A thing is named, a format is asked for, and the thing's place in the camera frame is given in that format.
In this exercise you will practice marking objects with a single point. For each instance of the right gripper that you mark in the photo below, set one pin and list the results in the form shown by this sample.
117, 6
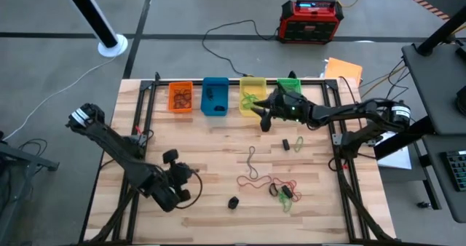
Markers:
291, 107

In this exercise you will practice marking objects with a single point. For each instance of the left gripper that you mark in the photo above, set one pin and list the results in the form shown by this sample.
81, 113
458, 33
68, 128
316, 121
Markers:
179, 175

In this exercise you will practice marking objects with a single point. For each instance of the green rubber band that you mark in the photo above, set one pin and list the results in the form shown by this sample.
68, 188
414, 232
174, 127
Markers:
248, 101
251, 97
295, 149
281, 198
287, 210

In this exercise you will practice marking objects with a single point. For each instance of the black oval rubber band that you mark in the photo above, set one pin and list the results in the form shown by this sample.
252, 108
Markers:
209, 93
270, 190

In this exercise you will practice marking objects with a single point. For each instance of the reddish brown thin rubber band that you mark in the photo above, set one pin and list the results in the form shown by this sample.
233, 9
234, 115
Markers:
178, 97

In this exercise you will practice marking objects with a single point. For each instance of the long brown thin rubber band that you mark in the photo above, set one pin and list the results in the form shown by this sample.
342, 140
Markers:
182, 93

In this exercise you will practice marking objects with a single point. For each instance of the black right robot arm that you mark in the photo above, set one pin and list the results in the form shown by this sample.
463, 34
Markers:
346, 109

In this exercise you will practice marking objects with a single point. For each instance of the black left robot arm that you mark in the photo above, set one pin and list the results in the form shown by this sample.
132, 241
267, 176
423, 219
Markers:
120, 147

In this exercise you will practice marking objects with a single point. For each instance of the twisted wide black rubber band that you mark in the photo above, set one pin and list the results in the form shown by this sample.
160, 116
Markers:
233, 202

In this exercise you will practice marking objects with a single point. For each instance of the yellow plastic basket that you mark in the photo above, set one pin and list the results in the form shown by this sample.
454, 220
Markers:
244, 84

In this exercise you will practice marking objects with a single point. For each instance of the green plastic basket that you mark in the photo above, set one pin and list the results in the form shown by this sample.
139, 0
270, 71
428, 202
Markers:
295, 83

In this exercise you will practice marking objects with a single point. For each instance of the blue plastic basket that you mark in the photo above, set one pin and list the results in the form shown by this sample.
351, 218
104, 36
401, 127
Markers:
215, 83

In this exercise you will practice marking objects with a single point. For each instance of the orange plastic basket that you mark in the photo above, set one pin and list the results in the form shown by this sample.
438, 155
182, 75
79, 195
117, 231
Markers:
171, 109

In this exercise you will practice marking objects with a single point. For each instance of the orange paper sheet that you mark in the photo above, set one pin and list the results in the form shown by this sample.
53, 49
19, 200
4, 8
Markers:
344, 71

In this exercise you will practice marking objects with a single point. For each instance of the red black power station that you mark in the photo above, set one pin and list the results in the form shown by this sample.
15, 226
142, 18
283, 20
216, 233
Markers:
310, 22

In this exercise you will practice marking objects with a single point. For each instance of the white paper stack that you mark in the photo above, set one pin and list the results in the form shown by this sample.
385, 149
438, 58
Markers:
397, 158

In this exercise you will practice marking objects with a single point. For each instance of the black stand beam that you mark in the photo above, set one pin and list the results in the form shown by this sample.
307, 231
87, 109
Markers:
404, 140

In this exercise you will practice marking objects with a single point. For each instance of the floor pole with round base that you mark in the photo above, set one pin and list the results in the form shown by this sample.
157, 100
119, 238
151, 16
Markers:
118, 47

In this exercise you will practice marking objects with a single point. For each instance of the grey side desk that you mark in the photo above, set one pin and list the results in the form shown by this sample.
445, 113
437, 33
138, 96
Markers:
433, 89

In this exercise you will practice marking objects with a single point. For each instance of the grey metal stand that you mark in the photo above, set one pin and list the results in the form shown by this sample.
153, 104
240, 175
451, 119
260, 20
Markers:
22, 158

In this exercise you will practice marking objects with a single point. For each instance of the small black floor object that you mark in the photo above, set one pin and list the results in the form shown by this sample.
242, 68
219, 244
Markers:
424, 204

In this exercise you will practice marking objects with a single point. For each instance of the black stand pole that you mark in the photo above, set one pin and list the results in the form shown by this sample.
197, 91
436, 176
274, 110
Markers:
440, 31

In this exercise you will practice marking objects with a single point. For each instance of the round black desk object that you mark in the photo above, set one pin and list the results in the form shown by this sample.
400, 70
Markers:
462, 100

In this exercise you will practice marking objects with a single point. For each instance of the backlit keyboard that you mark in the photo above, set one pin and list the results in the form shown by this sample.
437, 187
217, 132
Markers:
457, 169

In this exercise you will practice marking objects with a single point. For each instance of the grey keyboard desk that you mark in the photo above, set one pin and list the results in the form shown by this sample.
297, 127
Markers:
448, 202

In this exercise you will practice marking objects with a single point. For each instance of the black aluminium table frame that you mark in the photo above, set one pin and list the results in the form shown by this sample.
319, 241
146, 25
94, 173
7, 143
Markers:
162, 82

